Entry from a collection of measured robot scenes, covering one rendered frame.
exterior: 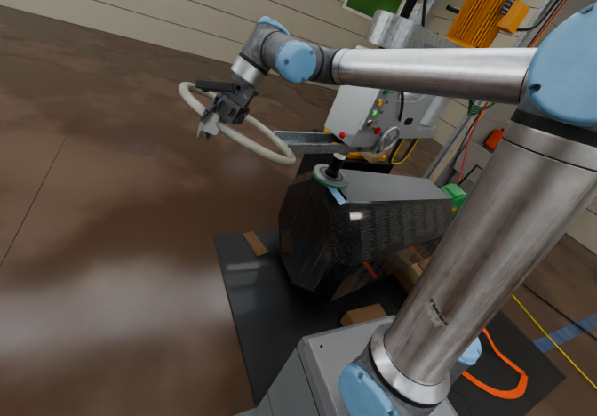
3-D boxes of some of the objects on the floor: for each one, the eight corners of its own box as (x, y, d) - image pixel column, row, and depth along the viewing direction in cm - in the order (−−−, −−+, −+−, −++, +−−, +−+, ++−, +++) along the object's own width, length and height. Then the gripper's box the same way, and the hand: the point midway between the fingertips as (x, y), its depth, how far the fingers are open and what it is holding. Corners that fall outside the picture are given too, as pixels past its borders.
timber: (348, 337, 183) (355, 328, 177) (339, 320, 191) (346, 311, 185) (380, 327, 198) (389, 318, 191) (371, 312, 206) (378, 302, 200)
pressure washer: (430, 217, 360) (474, 161, 313) (446, 236, 333) (497, 179, 286) (409, 213, 349) (450, 155, 302) (423, 234, 322) (472, 172, 275)
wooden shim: (242, 235, 226) (242, 233, 225) (252, 231, 233) (252, 230, 232) (258, 257, 213) (258, 255, 212) (268, 253, 219) (268, 252, 219)
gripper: (249, 86, 72) (208, 151, 78) (264, 94, 84) (227, 151, 89) (224, 67, 73) (185, 133, 78) (242, 77, 84) (207, 135, 90)
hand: (202, 133), depth 84 cm, fingers closed on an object, 4 cm apart
